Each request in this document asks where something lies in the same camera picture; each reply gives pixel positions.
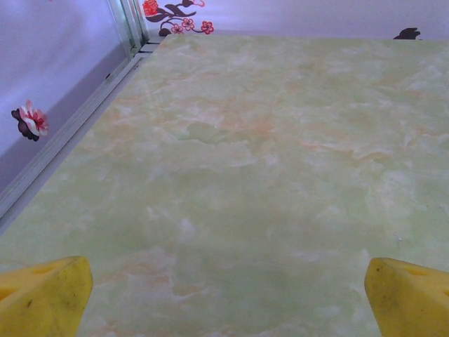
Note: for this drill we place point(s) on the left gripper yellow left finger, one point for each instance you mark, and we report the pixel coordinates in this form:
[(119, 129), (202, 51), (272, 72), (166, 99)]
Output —
[(42, 302)]

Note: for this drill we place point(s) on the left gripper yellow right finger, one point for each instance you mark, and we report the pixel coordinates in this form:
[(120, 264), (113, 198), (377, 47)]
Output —
[(410, 302)]

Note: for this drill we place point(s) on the left aluminium side rail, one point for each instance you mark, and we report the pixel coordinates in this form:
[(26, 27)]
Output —
[(66, 135)]

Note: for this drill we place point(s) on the left aluminium corner post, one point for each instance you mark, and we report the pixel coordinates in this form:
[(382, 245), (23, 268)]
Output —
[(128, 24)]

